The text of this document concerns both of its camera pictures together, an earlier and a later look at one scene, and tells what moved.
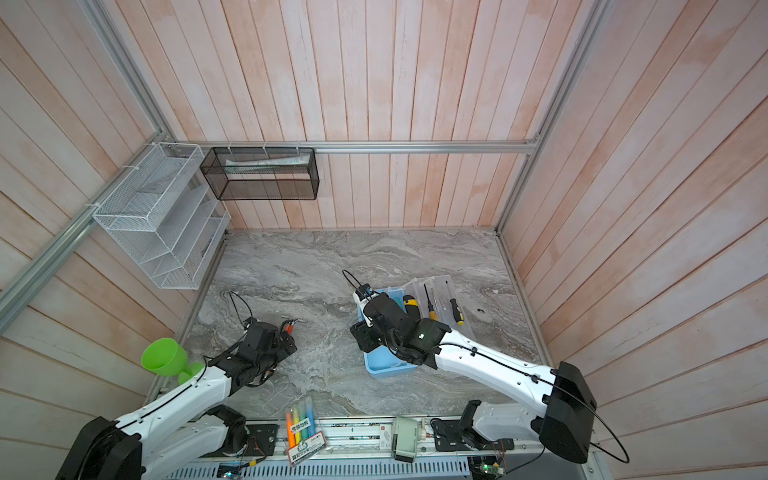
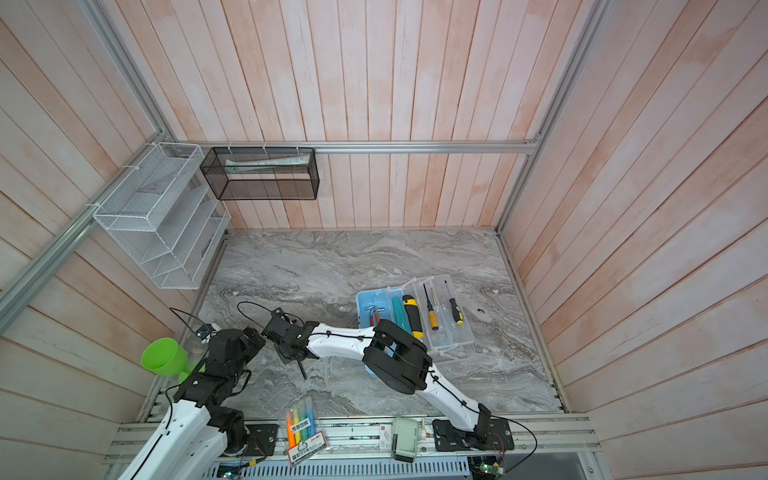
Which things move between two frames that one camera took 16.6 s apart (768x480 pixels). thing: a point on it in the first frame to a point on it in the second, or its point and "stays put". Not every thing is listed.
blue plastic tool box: (438, 299) stays put
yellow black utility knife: (411, 306) stays put
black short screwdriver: (457, 312) stays put
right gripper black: (362, 333) to (284, 353)
